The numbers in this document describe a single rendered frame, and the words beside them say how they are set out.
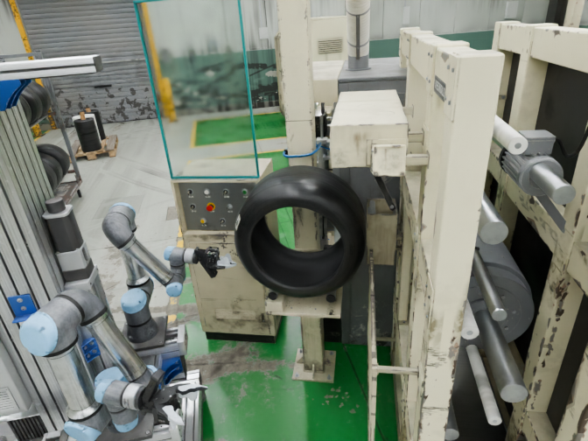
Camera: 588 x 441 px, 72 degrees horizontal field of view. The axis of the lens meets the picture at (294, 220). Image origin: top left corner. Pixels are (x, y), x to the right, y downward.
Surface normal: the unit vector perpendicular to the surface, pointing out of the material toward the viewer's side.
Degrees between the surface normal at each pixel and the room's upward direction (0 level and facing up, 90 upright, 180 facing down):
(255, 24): 90
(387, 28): 90
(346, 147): 90
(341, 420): 0
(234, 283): 92
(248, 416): 0
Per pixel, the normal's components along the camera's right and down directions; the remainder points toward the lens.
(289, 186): -0.20, -0.35
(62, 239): 0.19, 0.43
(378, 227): -0.15, 0.45
